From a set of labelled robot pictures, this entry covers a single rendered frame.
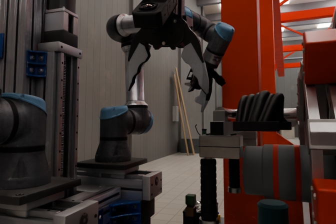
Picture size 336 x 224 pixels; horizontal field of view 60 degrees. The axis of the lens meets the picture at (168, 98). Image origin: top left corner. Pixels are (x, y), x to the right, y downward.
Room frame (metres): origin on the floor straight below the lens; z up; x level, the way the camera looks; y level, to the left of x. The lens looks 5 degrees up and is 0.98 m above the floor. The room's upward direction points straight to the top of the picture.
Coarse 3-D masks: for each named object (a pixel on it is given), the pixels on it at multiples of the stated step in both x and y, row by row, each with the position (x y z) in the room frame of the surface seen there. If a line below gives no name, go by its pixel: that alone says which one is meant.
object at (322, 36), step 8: (304, 32) 0.58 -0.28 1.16; (312, 32) 0.57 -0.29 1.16; (320, 32) 0.56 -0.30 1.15; (328, 32) 0.55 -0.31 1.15; (304, 40) 0.55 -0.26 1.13; (312, 40) 0.54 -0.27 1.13; (320, 40) 0.53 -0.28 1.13; (328, 40) 0.52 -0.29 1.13; (304, 48) 0.54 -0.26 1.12; (312, 48) 0.53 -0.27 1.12; (320, 48) 0.53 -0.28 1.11; (328, 48) 0.53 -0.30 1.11; (304, 56) 0.55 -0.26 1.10; (312, 56) 0.54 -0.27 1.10; (320, 56) 0.54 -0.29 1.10; (328, 56) 0.53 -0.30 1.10; (304, 64) 0.56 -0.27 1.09; (312, 64) 0.55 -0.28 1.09; (320, 64) 0.55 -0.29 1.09; (328, 64) 0.54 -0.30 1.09; (304, 72) 0.57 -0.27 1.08; (312, 72) 0.56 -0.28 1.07; (320, 72) 0.56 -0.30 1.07; (328, 72) 0.55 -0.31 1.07; (304, 80) 0.58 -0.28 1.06; (312, 80) 0.57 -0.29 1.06; (320, 80) 0.57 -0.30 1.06; (328, 80) 0.56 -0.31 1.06
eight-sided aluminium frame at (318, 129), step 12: (300, 72) 0.68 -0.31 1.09; (312, 84) 0.58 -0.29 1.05; (324, 84) 0.63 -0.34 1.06; (312, 96) 0.56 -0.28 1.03; (312, 108) 0.54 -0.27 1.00; (312, 120) 0.51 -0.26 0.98; (324, 120) 0.51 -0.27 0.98; (300, 132) 0.96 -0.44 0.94; (312, 132) 0.50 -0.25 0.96; (324, 132) 0.49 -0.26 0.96; (300, 144) 0.96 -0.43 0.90; (312, 144) 0.50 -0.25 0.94; (324, 144) 0.49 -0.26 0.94; (312, 156) 0.50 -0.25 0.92; (312, 168) 0.50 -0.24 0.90; (312, 204) 0.51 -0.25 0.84
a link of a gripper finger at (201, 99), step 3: (201, 90) 1.17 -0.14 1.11; (201, 93) 1.18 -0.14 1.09; (204, 93) 1.19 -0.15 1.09; (198, 96) 1.17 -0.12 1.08; (201, 96) 1.18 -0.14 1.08; (204, 96) 1.18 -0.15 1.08; (195, 99) 1.17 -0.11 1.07; (198, 99) 1.17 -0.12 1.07; (201, 99) 1.18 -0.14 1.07; (204, 99) 1.18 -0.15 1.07; (198, 102) 1.17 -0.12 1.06; (201, 102) 1.18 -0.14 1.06; (204, 102) 1.18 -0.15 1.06; (207, 102) 1.18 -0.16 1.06; (204, 105) 1.19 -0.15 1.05; (201, 108) 1.20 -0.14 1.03; (204, 108) 1.20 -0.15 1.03; (201, 111) 1.20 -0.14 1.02
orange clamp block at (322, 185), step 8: (312, 184) 0.48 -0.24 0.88; (320, 184) 0.44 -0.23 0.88; (328, 184) 0.44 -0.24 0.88; (312, 192) 0.49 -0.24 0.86; (320, 192) 0.42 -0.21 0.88; (328, 192) 0.41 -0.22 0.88; (320, 200) 0.42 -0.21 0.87; (328, 200) 0.41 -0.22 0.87; (320, 208) 0.42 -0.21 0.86; (328, 208) 0.41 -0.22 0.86; (312, 216) 0.48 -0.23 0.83; (320, 216) 0.42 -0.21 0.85; (328, 216) 0.41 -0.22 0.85
